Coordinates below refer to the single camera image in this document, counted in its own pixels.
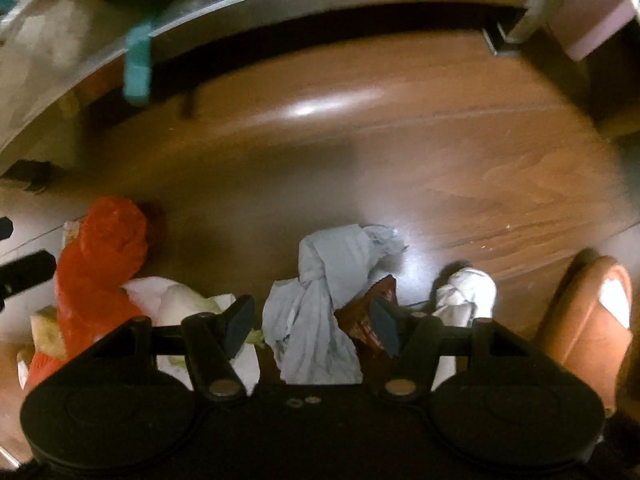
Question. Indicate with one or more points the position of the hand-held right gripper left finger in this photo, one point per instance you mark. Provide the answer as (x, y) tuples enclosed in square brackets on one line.
[(239, 327)]

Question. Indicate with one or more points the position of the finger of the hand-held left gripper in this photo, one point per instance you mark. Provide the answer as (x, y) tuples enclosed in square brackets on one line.
[(5, 229), (27, 271)]

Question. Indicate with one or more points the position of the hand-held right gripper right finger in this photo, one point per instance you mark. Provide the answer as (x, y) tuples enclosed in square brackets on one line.
[(384, 330)]

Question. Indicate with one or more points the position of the brown snack wrapper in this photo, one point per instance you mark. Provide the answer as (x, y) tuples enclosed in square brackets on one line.
[(357, 324)]

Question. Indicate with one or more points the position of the napa cabbage piece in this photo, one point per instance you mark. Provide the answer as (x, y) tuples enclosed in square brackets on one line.
[(185, 305)]

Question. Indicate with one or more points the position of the pale yellow food scrap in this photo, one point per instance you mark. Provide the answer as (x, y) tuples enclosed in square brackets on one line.
[(46, 332)]

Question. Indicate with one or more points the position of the orange plastic bag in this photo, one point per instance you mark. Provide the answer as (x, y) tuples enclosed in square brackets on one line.
[(100, 260)]

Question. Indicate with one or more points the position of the light blue crumpled cloth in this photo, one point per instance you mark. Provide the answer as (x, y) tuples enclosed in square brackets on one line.
[(325, 270)]

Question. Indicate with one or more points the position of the white knotted tissue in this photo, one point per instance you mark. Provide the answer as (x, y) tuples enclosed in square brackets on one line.
[(465, 291)]

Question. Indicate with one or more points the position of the white paper sheet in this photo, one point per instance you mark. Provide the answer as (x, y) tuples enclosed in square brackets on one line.
[(145, 292)]

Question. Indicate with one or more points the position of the brown slipper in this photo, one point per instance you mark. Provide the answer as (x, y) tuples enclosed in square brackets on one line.
[(580, 332)]

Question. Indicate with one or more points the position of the teal hanging cloth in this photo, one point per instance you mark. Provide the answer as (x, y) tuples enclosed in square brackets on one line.
[(137, 72)]

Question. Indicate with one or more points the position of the pink box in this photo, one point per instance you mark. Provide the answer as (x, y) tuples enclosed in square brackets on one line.
[(595, 17)]

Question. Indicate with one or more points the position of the black foot bracket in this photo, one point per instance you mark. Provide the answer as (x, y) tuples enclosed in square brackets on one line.
[(500, 42)]

